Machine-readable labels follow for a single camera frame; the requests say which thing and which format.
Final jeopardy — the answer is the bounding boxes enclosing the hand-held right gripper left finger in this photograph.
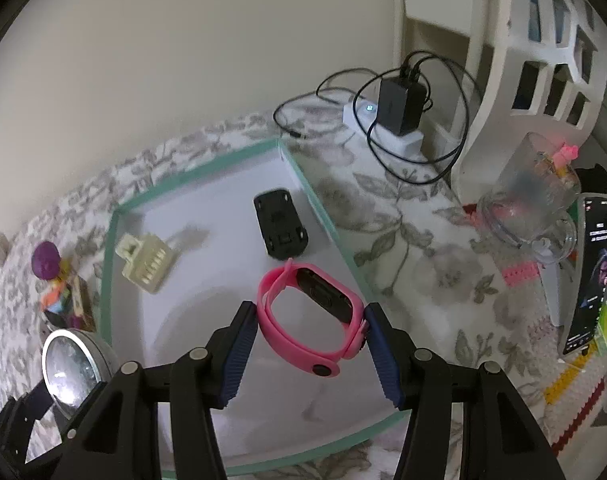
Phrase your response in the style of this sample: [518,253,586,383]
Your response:
[51,300,259,480]

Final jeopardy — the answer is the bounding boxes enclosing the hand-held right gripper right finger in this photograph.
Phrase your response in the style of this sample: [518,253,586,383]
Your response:
[362,302,567,480]

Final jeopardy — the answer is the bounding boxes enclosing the white box with teal rim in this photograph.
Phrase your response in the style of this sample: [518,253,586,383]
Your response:
[100,139,410,478]

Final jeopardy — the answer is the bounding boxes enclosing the pink watch band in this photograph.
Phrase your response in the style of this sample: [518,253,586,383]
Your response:
[258,258,370,377]

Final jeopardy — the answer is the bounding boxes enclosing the purple rubber toy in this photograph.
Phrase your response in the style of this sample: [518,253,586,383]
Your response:
[31,241,62,280]

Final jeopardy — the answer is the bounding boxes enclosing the cream hair claw clip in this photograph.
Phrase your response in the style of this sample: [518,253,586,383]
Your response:
[115,234,182,295]

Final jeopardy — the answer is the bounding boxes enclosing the black plastic clip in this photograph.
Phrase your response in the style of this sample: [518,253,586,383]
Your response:
[254,187,309,261]

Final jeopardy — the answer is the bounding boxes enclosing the pink brick plate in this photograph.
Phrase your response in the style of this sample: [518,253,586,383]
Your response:
[501,265,541,287]

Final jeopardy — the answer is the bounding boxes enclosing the yellow brick plate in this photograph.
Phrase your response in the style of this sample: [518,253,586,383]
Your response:
[543,352,597,406]

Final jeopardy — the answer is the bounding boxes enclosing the clear glass mug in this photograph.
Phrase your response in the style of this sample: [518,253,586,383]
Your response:
[476,132,581,263]

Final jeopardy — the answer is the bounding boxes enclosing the white power strip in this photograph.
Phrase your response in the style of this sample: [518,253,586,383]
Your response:
[342,100,424,161]

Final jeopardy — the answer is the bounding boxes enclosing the black smartphone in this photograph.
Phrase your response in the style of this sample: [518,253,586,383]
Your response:
[562,192,607,358]

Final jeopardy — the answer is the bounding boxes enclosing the black charger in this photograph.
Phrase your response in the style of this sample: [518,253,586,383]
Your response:
[377,77,428,137]

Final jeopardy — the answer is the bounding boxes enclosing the white laundry basket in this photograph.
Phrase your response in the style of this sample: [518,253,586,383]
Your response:
[453,0,607,206]

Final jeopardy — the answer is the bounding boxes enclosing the white wooden furniture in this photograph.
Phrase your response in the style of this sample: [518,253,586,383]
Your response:
[391,0,504,126]

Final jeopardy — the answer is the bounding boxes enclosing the black charger cable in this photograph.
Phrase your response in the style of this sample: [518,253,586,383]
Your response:
[356,50,484,184]

